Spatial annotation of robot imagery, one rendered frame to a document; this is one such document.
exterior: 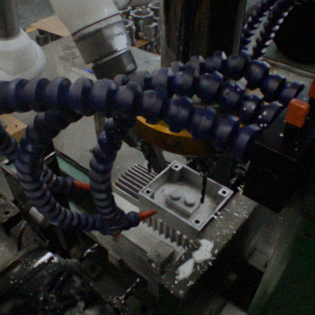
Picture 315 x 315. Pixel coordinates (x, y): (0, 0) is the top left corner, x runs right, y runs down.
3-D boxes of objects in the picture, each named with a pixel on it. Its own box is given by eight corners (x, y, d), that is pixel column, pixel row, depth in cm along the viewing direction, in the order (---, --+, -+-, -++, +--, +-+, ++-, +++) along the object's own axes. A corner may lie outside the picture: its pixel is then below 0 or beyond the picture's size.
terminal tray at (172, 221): (228, 218, 62) (235, 190, 57) (194, 259, 55) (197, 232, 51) (174, 186, 67) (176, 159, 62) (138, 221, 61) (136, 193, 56)
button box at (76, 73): (121, 105, 100) (128, 88, 99) (106, 101, 94) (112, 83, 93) (82, 86, 109) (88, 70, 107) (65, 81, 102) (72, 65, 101)
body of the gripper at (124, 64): (104, 60, 55) (128, 112, 58) (139, 43, 60) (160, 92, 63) (80, 69, 61) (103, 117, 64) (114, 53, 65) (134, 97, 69)
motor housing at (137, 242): (228, 250, 74) (243, 190, 61) (175, 318, 63) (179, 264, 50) (156, 205, 84) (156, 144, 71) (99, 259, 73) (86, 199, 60)
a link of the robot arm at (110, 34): (130, 9, 58) (144, 43, 60) (100, 25, 64) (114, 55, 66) (89, 25, 52) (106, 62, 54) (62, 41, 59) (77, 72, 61)
